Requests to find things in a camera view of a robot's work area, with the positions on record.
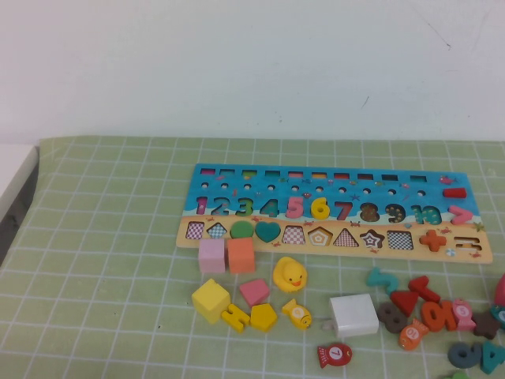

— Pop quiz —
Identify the yellow number six piece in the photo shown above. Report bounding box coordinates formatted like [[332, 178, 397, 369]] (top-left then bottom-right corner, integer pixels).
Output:
[[310, 196, 331, 220]]

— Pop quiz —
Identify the pink number five piece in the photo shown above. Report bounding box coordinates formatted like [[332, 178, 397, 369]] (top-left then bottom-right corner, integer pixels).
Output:
[[286, 196, 305, 220]]

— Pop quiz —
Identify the green circle piece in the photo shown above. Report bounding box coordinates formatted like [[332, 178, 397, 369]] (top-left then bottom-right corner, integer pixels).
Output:
[[230, 220, 256, 241]]

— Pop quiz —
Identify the teal heart piece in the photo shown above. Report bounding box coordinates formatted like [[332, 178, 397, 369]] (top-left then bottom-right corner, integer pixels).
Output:
[[255, 221, 282, 244]]

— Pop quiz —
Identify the pink trapezoid piece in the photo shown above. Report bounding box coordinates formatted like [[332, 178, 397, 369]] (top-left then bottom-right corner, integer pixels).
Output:
[[239, 278, 271, 307]]

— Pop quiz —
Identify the yellow pentagon piece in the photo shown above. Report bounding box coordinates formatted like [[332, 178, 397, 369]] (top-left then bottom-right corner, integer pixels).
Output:
[[249, 302, 279, 332]]

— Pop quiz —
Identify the yellow letter H piece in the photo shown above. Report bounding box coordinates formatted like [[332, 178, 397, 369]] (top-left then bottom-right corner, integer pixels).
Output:
[[220, 302, 252, 334]]

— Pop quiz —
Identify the teal number two piece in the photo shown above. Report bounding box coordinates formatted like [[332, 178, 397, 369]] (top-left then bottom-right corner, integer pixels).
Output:
[[366, 266, 400, 295]]

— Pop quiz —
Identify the blue wooden puzzle board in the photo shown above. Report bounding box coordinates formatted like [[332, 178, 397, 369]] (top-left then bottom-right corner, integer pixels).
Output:
[[176, 163, 494, 265]]

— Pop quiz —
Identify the orange plus sign piece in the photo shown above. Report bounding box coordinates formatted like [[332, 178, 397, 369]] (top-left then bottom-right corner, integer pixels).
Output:
[[419, 230, 448, 253]]

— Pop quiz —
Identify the brown number eight piece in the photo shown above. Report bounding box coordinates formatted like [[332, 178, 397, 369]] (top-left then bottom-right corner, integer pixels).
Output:
[[376, 302, 410, 335]]

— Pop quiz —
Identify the red triangle piece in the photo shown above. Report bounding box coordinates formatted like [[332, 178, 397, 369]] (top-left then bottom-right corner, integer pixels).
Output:
[[390, 290, 420, 318]]

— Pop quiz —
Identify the red number seven piece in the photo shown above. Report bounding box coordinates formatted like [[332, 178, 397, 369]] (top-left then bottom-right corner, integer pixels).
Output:
[[408, 275, 442, 304]]

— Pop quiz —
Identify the pink greater-than sign piece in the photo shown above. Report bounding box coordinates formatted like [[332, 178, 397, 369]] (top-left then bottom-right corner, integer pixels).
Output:
[[449, 205, 473, 226]]

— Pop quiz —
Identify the orange number ten piece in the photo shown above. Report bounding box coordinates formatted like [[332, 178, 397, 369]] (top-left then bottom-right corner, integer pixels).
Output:
[[420, 299, 458, 332]]

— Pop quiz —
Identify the brown star piece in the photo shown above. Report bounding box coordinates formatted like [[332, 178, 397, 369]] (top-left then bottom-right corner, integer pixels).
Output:
[[471, 311, 501, 340]]

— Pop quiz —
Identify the gray number nine piece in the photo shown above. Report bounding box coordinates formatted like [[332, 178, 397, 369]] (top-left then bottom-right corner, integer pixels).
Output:
[[447, 341, 483, 371]]

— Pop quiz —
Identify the teal number four piece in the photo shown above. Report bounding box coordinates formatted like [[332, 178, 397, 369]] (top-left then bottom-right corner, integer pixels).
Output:
[[479, 340, 505, 374]]

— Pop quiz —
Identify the orange wooden cube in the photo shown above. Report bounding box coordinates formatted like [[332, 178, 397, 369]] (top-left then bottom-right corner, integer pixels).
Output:
[[226, 237, 256, 275]]

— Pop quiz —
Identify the pink wooden cube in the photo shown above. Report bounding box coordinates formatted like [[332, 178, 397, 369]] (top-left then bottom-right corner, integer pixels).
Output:
[[198, 238, 227, 274]]

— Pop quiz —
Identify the yellow rubber duck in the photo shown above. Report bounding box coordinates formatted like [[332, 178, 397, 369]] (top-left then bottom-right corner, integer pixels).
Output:
[[273, 257, 308, 294]]

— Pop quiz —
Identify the yellow wooden cube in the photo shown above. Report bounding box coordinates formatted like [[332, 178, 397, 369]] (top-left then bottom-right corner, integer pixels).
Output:
[[191, 278, 232, 325]]

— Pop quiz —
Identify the yellow wooden fish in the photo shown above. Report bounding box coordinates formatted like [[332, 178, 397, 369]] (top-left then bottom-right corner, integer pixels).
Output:
[[281, 298, 312, 332]]

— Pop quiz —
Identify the green checkered tablecloth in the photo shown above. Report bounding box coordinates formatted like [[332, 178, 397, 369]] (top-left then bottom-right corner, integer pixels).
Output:
[[0, 136, 505, 379]]

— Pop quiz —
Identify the white power adapter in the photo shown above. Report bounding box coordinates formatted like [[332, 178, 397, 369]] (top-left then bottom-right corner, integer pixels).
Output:
[[322, 293, 380, 340]]

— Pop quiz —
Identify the red fish number seven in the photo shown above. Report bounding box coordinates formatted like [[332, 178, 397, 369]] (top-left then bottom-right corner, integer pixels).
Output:
[[316, 342, 352, 370]]

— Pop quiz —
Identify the orange fish number ten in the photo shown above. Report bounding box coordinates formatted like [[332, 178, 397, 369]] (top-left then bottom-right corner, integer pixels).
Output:
[[398, 317, 430, 351]]

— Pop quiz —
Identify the white side table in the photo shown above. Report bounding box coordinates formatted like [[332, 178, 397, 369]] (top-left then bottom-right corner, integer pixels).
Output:
[[0, 142, 39, 201]]

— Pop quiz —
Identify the pink fish number five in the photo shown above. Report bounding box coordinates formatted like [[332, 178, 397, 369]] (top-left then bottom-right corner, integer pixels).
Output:
[[451, 298, 477, 332]]

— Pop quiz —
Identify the teal wooden fish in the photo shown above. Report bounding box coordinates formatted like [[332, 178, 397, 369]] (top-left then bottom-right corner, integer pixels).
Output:
[[488, 303, 505, 331]]

